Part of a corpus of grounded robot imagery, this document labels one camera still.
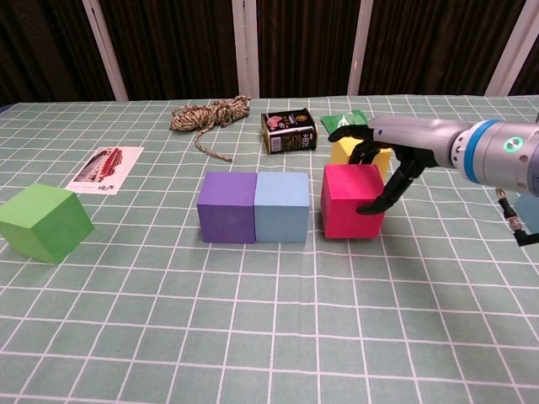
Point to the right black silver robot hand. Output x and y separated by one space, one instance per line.
417 136

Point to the yellow foam cube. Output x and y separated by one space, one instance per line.
341 153

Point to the pink foam cube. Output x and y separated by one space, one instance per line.
345 202

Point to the light blue foam cube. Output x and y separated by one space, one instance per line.
281 221
528 210

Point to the purple foam cube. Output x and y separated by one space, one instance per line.
227 221

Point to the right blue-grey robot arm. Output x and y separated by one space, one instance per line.
501 155

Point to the green foil packet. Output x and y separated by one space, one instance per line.
339 121

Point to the small black box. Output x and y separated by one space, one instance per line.
288 132

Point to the green checkered tablecloth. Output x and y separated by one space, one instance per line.
269 336

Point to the dark pleated curtain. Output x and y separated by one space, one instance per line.
177 46

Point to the white postcard with red picture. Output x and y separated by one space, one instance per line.
105 170

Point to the green foam cube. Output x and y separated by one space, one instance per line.
42 227

